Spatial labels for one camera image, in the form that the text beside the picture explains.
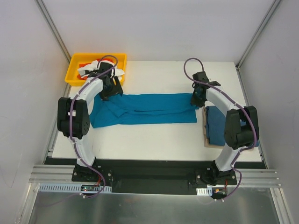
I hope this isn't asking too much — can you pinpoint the white slotted cable duct right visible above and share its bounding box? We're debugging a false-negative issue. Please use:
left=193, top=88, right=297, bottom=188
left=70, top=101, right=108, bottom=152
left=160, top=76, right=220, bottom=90
left=196, top=187, right=213, bottom=196

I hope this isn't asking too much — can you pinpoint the white slotted cable duct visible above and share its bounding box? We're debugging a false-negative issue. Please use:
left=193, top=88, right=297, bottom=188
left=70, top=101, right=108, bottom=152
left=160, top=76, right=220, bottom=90
left=39, top=183, right=112, bottom=194
left=196, top=187, right=213, bottom=196

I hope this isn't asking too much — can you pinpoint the white slotted cable duct left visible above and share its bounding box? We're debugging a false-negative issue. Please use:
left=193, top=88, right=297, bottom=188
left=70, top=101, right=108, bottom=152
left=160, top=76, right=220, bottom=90
left=39, top=183, right=112, bottom=194

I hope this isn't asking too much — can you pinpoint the aluminium frame rail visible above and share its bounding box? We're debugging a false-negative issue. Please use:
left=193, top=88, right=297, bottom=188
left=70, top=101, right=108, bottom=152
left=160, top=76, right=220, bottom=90
left=29, top=164, right=283, bottom=188

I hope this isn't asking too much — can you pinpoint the white t-shirt in bin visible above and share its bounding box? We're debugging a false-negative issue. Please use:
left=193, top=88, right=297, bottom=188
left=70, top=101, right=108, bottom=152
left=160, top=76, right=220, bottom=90
left=77, top=60, right=125, bottom=80

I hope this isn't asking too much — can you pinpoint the left vertical aluminium post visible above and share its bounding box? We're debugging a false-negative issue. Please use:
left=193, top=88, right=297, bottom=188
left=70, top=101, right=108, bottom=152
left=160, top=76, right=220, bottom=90
left=34, top=0, right=71, bottom=63

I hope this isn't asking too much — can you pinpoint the brown cardboard sheet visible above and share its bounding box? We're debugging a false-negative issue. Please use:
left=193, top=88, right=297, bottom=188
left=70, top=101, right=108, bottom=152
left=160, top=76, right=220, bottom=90
left=202, top=106, right=255, bottom=151

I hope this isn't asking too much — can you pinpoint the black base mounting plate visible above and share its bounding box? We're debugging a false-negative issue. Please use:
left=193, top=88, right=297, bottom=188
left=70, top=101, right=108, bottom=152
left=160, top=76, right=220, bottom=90
left=71, top=160, right=236, bottom=195

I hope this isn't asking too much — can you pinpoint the folded dark blue t-shirt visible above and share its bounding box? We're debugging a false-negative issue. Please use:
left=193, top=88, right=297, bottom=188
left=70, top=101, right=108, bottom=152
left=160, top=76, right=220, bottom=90
left=204, top=105, right=259, bottom=147

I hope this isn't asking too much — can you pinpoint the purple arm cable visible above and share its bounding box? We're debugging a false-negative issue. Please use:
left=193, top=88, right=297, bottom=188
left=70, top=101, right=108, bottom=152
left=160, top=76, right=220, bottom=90
left=69, top=55, right=119, bottom=199
left=183, top=57, right=258, bottom=203

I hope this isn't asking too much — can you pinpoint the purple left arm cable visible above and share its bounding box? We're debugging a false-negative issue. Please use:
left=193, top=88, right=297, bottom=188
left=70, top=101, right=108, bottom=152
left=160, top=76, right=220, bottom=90
left=69, top=55, right=119, bottom=199

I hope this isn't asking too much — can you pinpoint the teal t-shirt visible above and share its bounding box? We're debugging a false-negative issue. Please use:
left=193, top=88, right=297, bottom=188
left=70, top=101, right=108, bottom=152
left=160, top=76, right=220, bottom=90
left=89, top=93, right=198, bottom=128

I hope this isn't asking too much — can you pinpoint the yellow plastic bin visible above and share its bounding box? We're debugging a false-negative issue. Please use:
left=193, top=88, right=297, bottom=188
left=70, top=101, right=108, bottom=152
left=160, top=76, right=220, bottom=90
left=64, top=53, right=127, bottom=86

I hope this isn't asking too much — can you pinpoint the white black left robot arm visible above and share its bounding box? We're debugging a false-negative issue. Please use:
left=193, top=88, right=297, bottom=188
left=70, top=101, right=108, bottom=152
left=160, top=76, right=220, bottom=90
left=57, top=56, right=124, bottom=182

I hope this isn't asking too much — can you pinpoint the vertical aluminium post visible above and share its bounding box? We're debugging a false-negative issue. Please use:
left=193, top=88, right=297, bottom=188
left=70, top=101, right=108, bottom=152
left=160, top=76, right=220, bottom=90
left=235, top=0, right=282, bottom=70
left=34, top=0, right=71, bottom=63

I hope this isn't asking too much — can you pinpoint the orange t-shirt in bin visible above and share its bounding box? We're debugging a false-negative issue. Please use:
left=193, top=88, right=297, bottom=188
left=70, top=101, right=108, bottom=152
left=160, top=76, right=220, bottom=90
left=77, top=59, right=115, bottom=80

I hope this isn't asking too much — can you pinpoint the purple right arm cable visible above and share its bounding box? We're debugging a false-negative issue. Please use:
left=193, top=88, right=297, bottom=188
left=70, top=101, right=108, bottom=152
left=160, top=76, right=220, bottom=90
left=183, top=57, right=258, bottom=203

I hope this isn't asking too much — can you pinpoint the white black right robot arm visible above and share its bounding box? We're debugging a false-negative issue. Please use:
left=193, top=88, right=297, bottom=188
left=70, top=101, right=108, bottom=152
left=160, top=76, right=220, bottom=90
left=191, top=71, right=259, bottom=186

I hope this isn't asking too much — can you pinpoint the right vertical aluminium post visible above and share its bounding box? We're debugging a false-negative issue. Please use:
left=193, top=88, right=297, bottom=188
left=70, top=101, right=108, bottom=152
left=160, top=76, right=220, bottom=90
left=235, top=0, right=282, bottom=70

